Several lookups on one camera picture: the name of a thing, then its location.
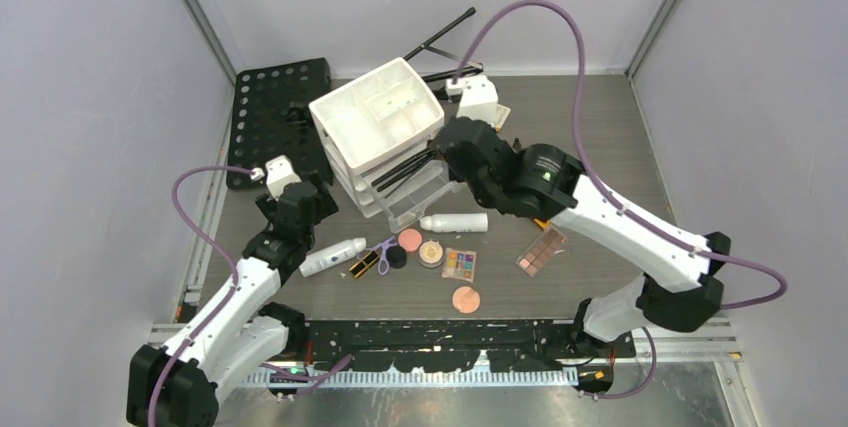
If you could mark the black round jar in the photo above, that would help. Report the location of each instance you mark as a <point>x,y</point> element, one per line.
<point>396,257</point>

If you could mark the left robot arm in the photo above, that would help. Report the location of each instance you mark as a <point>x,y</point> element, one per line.
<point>185,381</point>

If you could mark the purple eyelash curler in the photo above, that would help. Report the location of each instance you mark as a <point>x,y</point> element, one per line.
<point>378,251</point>

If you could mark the white sachet packet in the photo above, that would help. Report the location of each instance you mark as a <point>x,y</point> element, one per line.
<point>502,113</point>

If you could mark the nude eyeshadow palette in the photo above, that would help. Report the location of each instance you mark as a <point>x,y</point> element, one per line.
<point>541,251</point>

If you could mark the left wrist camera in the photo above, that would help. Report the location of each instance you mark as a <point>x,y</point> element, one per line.
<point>277,174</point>

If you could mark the white plastic drawer organizer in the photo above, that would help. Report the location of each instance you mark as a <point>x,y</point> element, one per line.
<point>373,124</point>

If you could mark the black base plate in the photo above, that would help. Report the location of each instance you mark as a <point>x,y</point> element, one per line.
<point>443,346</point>

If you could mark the small pink powder puff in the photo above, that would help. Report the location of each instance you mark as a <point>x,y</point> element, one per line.
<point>466,300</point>

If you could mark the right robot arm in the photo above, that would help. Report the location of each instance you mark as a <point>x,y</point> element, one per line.
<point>677,289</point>

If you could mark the black gold lipstick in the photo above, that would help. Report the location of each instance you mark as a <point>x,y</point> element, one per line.
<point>362,266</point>

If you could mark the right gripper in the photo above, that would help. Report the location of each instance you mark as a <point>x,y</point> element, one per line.
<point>452,176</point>

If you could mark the black makeup brush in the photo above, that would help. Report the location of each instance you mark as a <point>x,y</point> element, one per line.
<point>407,172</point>
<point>401,167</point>

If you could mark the beige powder jar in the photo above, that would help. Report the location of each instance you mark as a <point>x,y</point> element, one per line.
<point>431,254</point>

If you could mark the colorful eyeshadow palette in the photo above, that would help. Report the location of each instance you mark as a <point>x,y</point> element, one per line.
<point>459,265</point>

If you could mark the pink round compact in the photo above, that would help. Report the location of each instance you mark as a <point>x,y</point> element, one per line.
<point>410,240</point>

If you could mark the small white bottle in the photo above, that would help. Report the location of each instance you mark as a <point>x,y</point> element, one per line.
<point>455,223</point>

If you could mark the large white spray bottle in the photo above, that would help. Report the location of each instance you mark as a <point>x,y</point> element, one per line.
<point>331,256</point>

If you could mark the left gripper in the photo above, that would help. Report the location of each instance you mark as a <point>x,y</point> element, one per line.
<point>324,206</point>

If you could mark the black music stand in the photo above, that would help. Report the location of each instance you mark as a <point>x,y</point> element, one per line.
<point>271,117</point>

